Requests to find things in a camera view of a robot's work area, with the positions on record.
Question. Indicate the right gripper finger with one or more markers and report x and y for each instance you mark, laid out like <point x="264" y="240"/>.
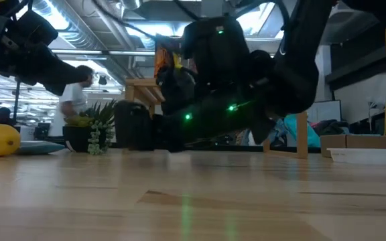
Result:
<point x="169" y="134"/>

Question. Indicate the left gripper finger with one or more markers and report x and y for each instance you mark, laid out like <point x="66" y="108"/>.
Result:
<point x="55" y="75"/>

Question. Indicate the orange brown seasoning packet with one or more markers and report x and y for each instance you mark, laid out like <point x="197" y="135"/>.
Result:
<point x="162" y="58"/>

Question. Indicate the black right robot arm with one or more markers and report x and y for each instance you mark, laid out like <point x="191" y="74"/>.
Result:
<point x="300" y="67"/>

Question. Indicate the wooden slatted shelf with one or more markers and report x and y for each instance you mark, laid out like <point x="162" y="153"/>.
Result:
<point x="144" y="87"/>

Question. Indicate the person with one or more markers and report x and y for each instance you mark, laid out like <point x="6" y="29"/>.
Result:
<point x="74" y="97"/>
<point x="3" y="115"/>

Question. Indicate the ceiling tube light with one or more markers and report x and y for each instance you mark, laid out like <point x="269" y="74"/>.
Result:
<point x="96" y="52"/>

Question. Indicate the black metal stand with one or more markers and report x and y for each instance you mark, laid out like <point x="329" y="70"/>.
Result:
<point x="16" y="100"/>

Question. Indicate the black ceiling spotlight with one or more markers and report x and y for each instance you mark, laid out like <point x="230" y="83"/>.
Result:
<point x="103" y="80"/>

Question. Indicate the white box device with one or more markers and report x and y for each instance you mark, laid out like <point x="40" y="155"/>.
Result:
<point x="27" y="133"/>

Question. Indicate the potted succulent plant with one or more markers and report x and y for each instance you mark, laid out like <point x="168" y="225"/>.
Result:
<point x="79" y="137"/>

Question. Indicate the white board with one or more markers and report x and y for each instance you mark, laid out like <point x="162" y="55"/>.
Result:
<point x="327" y="110"/>

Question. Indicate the dark bag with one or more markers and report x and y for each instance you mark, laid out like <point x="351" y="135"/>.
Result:
<point x="330" y="127"/>

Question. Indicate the flat cardboard box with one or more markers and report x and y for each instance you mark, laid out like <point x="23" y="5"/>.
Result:
<point x="364" y="141"/>

